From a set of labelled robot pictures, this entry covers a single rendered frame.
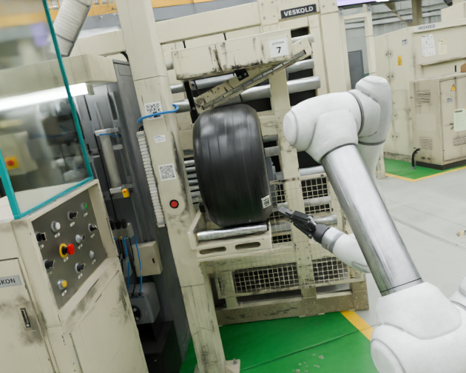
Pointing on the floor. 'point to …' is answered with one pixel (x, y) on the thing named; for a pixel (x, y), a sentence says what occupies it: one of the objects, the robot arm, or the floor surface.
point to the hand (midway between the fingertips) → (286, 213)
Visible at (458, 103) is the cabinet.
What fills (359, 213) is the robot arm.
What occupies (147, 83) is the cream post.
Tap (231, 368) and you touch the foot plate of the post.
